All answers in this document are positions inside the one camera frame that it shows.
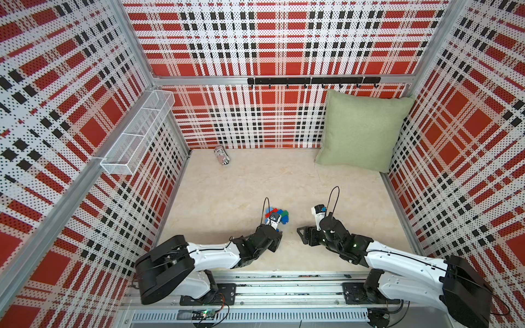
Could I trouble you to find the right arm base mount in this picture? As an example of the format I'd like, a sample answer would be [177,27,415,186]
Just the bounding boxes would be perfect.
[342,282,401,305]

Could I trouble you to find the green circuit board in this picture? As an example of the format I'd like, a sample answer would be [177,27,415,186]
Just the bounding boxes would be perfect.
[191,310,215,322]

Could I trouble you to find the green pillow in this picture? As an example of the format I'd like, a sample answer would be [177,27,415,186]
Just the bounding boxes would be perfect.
[315,90,415,173]

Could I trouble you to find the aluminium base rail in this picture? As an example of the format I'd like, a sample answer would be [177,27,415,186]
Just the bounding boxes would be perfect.
[115,271,457,327]

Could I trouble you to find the black hook rail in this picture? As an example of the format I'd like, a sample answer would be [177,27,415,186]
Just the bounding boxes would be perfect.
[247,77,381,86]

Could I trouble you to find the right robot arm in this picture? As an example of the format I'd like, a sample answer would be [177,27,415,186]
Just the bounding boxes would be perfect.
[297,215,493,327]

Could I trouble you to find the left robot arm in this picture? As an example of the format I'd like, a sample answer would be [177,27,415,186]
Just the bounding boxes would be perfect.
[135,224,282,305]

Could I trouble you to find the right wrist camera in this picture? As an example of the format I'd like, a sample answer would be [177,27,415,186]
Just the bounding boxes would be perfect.
[311,204,327,231]

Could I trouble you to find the metal can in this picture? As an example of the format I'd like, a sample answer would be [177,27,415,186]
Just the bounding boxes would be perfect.
[214,146,231,165]

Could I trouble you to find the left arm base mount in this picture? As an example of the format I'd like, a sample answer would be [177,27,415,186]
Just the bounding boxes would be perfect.
[179,284,237,306]

